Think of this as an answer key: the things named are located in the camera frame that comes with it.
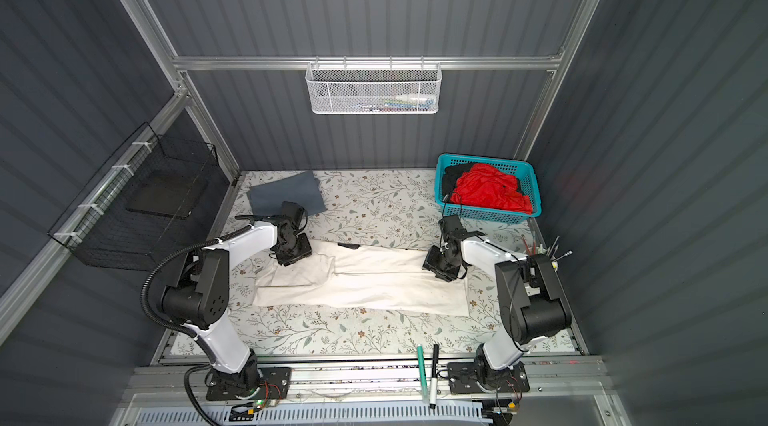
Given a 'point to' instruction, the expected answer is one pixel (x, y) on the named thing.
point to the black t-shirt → (450, 177)
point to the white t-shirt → (383, 279)
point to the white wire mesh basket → (374, 90)
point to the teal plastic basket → (522, 170)
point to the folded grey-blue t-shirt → (267, 198)
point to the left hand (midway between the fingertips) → (305, 255)
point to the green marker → (422, 373)
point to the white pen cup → (539, 250)
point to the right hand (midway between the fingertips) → (432, 270)
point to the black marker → (434, 382)
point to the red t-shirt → (485, 185)
